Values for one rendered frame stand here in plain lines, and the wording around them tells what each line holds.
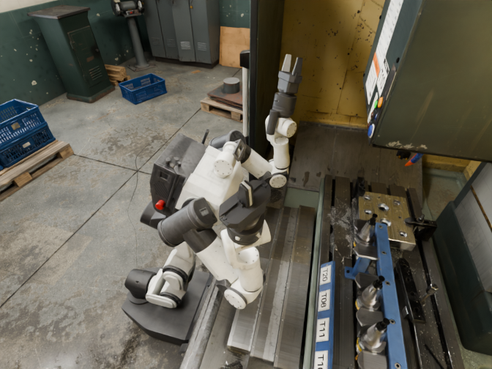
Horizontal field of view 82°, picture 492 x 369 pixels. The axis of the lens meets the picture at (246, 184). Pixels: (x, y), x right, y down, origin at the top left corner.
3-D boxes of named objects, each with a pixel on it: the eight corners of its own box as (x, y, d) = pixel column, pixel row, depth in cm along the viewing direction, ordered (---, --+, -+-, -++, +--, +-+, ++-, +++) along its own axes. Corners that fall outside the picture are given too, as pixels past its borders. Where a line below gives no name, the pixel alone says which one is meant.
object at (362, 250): (353, 256, 91) (354, 255, 90) (353, 243, 95) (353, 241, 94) (376, 261, 89) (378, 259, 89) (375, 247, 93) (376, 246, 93)
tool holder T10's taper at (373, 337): (384, 348, 69) (394, 337, 65) (366, 346, 70) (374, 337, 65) (378, 329, 73) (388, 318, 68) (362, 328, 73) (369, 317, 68)
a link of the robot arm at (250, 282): (249, 278, 76) (255, 313, 88) (269, 251, 82) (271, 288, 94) (219, 261, 81) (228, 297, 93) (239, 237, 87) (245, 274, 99)
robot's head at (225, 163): (209, 173, 95) (217, 156, 89) (218, 156, 102) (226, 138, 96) (226, 182, 96) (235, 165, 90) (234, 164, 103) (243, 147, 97)
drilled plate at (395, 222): (356, 240, 128) (359, 233, 125) (355, 196, 149) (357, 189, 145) (411, 250, 124) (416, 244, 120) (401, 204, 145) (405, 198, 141)
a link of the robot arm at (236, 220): (206, 204, 56) (211, 227, 67) (239, 238, 53) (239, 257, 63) (252, 169, 61) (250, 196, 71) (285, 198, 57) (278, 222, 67)
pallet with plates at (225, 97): (298, 107, 420) (302, 83, 394) (274, 132, 369) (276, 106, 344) (230, 90, 465) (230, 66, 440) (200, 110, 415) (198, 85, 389)
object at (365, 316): (356, 325, 75) (356, 323, 74) (355, 306, 79) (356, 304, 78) (384, 332, 74) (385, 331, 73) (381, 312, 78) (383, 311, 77)
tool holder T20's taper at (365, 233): (371, 242, 93) (378, 230, 88) (357, 238, 94) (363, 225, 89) (373, 233, 96) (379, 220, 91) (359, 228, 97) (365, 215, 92)
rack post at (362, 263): (344, 277, 119) (364, 234, 99) (344, 266, 122) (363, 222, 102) (369, 283, 117) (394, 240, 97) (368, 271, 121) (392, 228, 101)
